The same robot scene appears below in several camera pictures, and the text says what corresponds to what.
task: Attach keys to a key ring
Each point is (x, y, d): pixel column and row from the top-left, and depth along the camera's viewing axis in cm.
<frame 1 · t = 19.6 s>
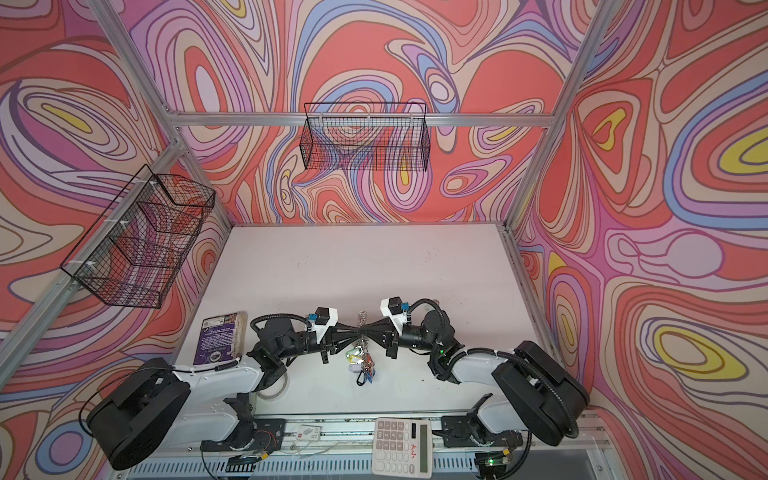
left hand: (361, 338, 73), fingers closed
right hand: (364, 337, 74), fingers closed
key ring bunch with tags: (361, 361, 86), point 2 cm above the table

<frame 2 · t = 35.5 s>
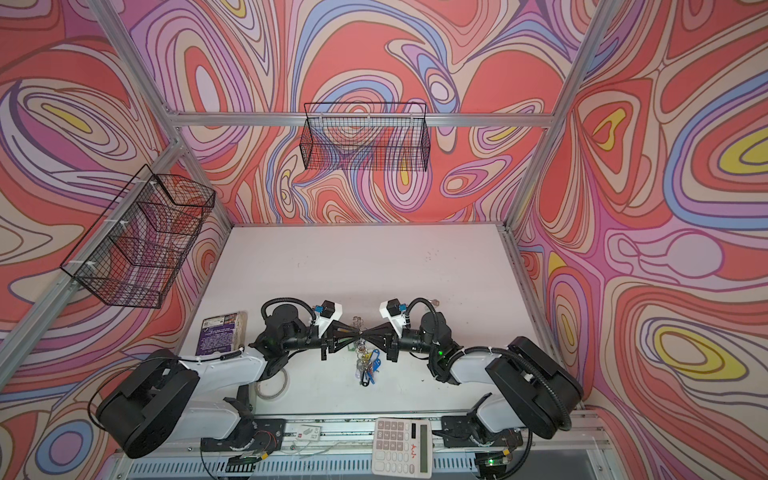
left hand: (360, 339, 76), fingers closed
right hand: (366, 342, 76), fingers closed
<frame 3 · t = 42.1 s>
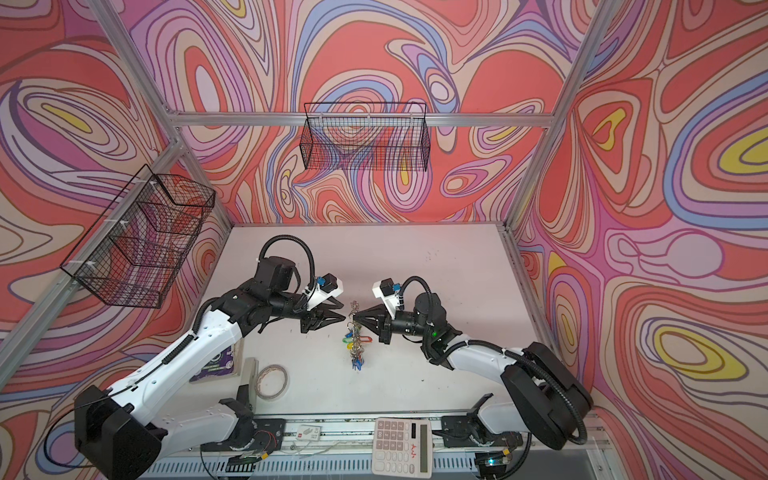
left hand: (344, 311, 72), fingers open
right hand: (357, 325, 74), fingers closed
key ring bunch with tags: (355, 338, 90), point 3 cm above the table

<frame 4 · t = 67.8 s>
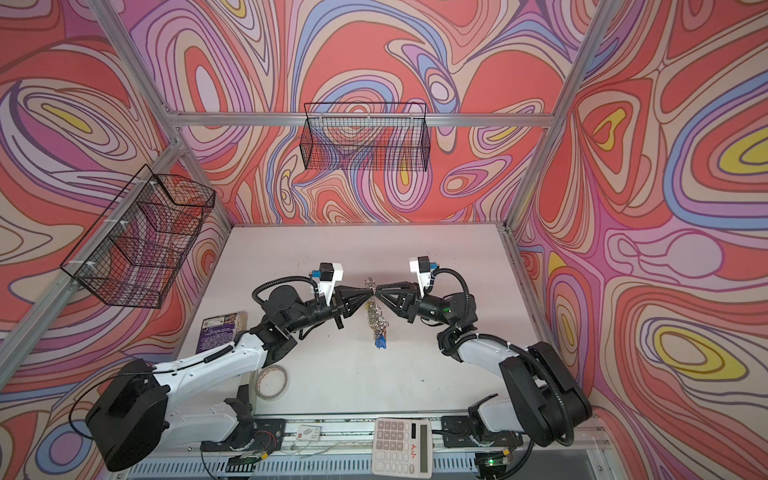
left hand: (374, 297, 67), fingers closed
right hand: (377, 300, 70), fingers open
key ring bunch with tags: (377, 321, 69), point 25 cm above the table

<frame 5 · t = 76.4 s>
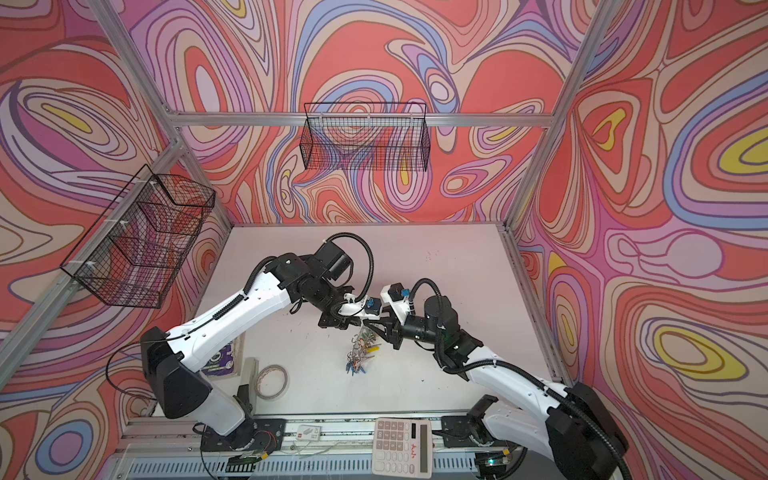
left hand: (362, 318, 73), fingers closed
right hand: (370, 326, 73), fingers open
key ring bunch with tags: (361, 344, 90), on the table

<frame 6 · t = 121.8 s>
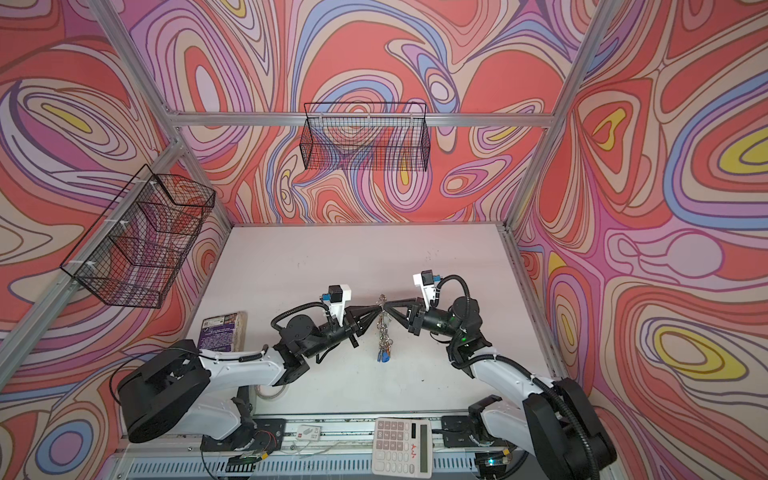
left hand: (384, 314, 70), fingers closed
right hand: (387, 315, 73), fingers closed
key ring bunch with tags: (381, 342, 88), point 3 cm above the table

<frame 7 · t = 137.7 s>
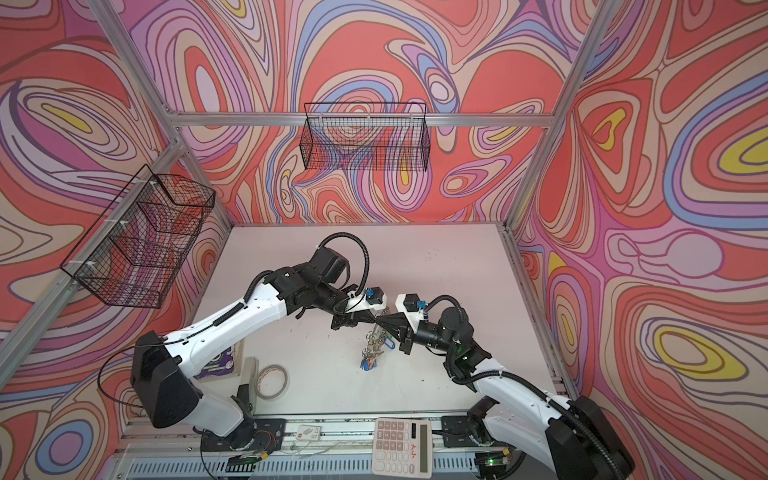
left hand: (377, 317, 73), fingers closed
right hand: (380, 327, 73), fingers closed
key ring bunch with tags: (376, 341, 88), point 4 cm above the table

